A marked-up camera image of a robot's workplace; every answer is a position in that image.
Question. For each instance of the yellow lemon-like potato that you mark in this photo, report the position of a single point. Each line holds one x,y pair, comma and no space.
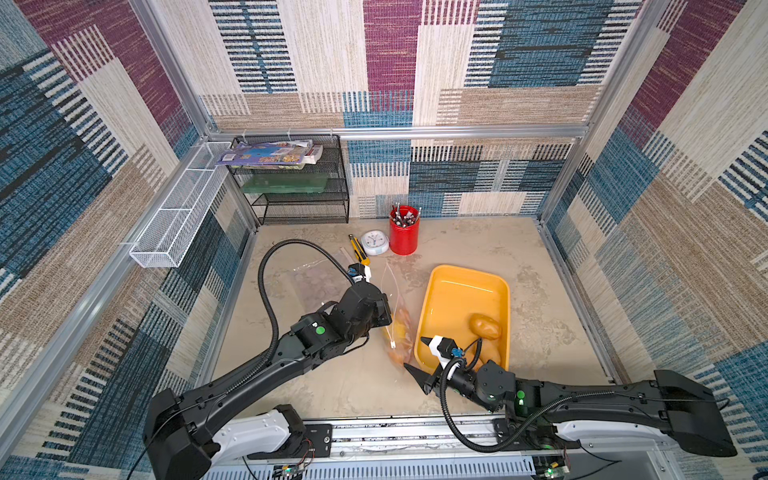
398,332

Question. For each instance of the aluminium front rail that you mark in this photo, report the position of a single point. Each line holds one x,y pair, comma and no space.
424,448

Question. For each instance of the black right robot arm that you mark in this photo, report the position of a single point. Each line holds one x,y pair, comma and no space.
534,411

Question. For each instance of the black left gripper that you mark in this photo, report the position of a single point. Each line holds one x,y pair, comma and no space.
383,311

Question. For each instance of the yellow utility knife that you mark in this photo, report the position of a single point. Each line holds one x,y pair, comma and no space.
359,251

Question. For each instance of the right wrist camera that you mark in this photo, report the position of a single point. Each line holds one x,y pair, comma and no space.
446,350

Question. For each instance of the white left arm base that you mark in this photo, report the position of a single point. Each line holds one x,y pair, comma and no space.
265,433

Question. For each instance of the clear zipper bag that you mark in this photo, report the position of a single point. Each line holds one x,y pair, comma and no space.
387,281
318,282

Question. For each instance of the red ribbed pen cup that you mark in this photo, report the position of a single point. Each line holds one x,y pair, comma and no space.
404,223

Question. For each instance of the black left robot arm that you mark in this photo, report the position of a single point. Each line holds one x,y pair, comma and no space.
180,429

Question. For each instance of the black wire shelf rack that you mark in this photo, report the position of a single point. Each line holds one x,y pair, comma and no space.
330,206

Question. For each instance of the yellow plastic tray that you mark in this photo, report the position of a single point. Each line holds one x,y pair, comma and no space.
453,296

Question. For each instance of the orange potato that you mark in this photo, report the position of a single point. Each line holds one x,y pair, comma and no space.
402,351

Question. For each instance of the colourful book on rack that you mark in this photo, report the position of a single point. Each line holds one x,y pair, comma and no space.
292,155

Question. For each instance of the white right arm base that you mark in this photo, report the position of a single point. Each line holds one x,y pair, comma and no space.
611,434

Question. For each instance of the white wire wall basket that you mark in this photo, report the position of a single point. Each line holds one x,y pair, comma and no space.
165,241

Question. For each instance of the green tray in rack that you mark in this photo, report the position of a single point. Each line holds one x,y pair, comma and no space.
286,184

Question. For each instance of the brown potato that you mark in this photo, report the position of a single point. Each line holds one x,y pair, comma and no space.
485,326
489,352

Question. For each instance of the white round clock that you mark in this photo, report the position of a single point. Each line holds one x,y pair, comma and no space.
375,242

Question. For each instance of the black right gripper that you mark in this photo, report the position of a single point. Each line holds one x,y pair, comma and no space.
432,380

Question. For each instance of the brown potato upper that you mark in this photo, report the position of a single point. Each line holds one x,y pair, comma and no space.
489,352

